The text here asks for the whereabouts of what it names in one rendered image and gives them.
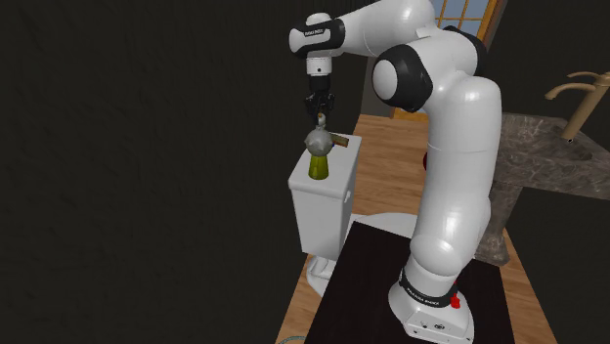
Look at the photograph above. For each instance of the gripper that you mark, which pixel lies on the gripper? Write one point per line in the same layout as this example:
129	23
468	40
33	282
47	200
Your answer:
319	86

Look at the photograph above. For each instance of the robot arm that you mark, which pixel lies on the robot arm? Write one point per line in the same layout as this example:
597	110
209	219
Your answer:
453	157

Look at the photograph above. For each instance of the brown flat block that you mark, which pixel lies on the brown flat block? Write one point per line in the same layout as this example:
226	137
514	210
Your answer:
341	140

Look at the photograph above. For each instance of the yellow grey round flask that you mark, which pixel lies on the yellow grey round flask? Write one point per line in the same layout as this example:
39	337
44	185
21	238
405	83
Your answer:
318	162

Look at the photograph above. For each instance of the white toilet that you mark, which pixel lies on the white toilet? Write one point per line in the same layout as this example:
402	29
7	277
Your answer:
321	214

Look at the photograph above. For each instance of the tan faucet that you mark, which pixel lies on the tan faucet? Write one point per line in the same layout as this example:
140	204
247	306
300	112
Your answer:
583	102

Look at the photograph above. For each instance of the wooden frame window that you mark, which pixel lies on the wooden frame window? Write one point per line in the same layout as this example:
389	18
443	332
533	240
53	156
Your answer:
469	14

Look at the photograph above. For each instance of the grey stone pedestal sink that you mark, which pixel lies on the grey stone pedestal sink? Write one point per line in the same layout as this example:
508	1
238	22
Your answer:
533	152

